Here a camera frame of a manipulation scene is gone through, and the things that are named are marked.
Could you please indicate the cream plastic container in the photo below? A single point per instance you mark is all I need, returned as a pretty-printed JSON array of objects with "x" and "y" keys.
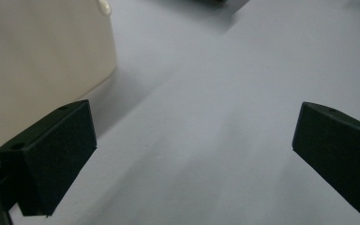
[{"x": 34, "y": 62}]

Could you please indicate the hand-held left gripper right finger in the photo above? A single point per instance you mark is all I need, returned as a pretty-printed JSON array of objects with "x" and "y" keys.
[{"x": 340, "y": 150}]

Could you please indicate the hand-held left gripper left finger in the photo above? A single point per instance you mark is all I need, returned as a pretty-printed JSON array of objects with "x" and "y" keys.
[{"x": 53, "y": 162}]

